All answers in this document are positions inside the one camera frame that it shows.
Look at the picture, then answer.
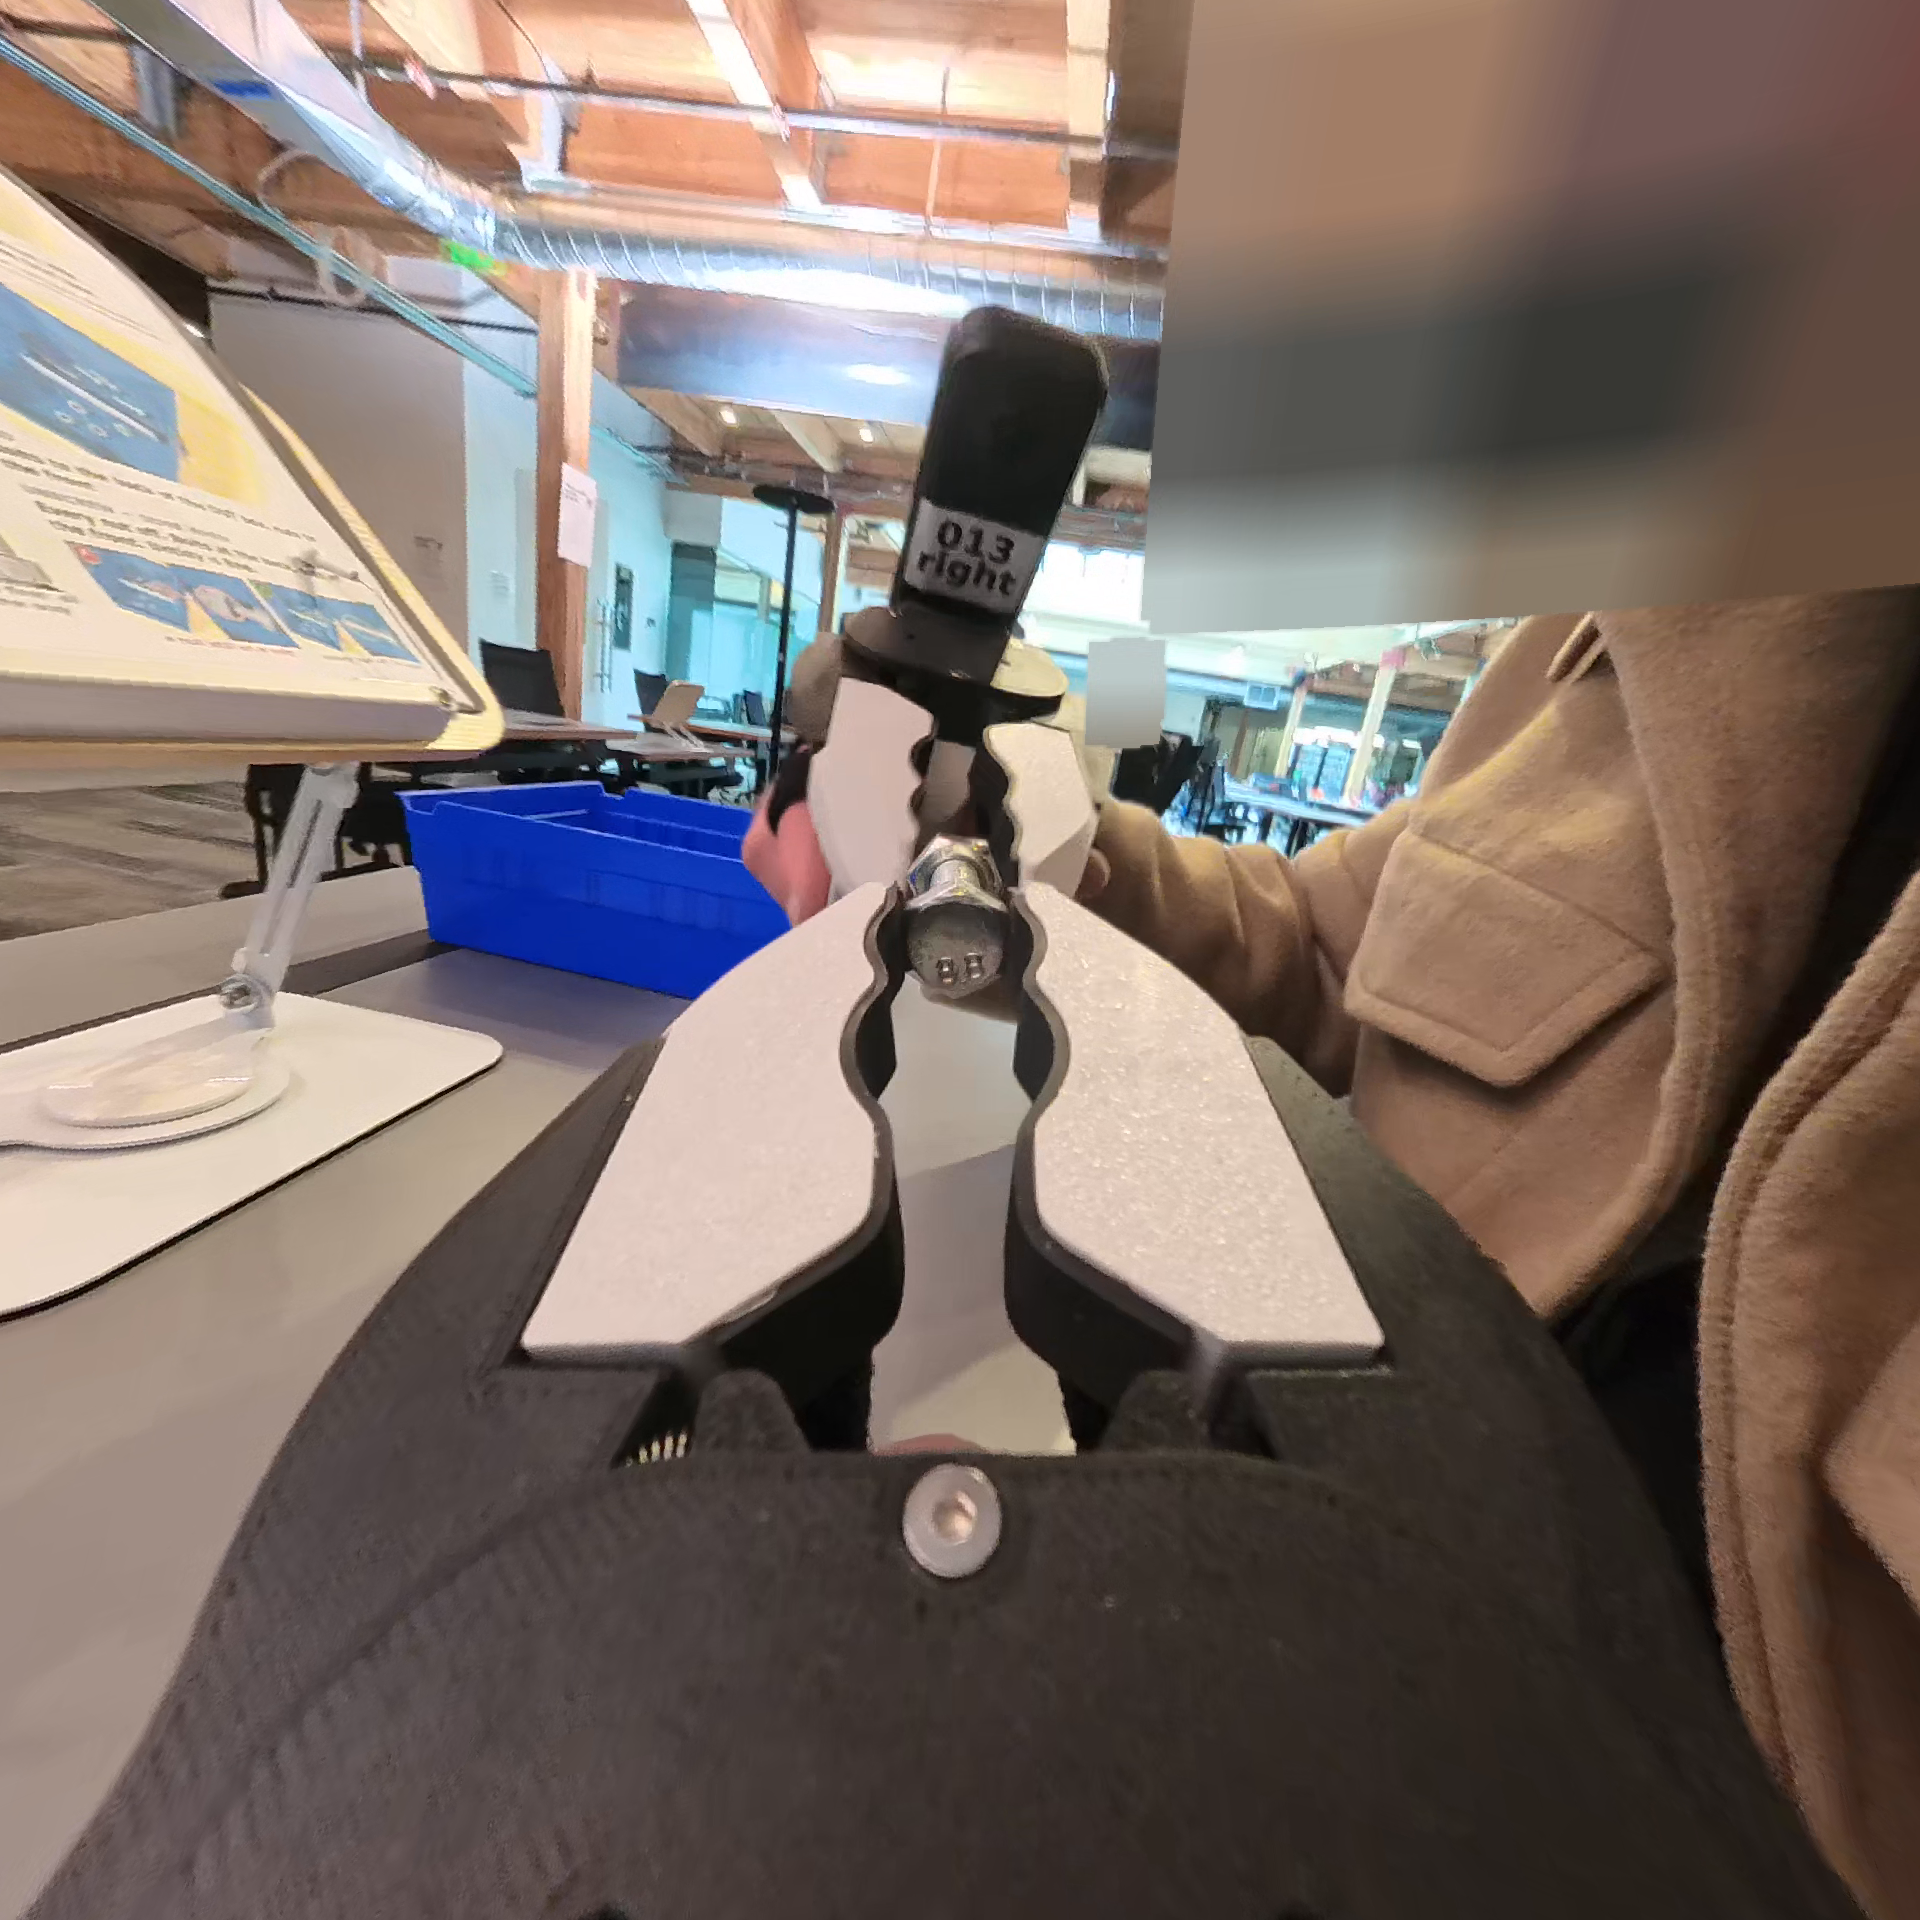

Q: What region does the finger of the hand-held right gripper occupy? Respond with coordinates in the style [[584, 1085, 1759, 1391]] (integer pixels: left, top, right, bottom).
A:
[[981, 723, 1100, 905], [808, 680, 937, 905]]

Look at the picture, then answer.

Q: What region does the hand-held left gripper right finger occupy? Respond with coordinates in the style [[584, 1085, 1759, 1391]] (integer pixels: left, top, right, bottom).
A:
[[1005, 880, 1387, 1455]]

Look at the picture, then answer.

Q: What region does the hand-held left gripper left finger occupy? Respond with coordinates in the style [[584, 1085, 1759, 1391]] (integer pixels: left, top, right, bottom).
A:
[[520, 881, 909, 1455]]

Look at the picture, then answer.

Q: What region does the blue plastic bin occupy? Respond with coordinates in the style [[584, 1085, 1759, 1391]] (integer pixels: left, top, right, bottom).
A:
[[399, 777, 797, 1003]]

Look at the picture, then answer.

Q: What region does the wooden office desk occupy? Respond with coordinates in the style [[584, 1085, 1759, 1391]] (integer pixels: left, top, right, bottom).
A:
[[481, 706, 797, 807]]

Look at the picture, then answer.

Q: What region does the person's right hand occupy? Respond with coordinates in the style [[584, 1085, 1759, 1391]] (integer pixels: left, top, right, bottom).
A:
[[741, 792, 1114, 927]]

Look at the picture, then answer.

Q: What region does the steel hex bolt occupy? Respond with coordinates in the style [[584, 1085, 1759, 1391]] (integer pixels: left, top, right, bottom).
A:
[[904, 883, 1010, 1003]]

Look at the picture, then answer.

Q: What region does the long office table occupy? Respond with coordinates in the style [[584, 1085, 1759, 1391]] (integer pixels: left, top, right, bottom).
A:
[[1198, 781, 1414, 862]]

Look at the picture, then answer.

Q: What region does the person's tan sweater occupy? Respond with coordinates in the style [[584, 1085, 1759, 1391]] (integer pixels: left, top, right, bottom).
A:
[[1338, 591, 1920, 1920]]

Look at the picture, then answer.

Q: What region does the white stand base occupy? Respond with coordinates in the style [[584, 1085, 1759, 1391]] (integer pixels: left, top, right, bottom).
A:
[[0, 162, 507, 1325]]

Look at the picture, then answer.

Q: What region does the printed instruction sheet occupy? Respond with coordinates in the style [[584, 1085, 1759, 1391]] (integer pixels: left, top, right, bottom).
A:
[[0, 179, 432, 680]]

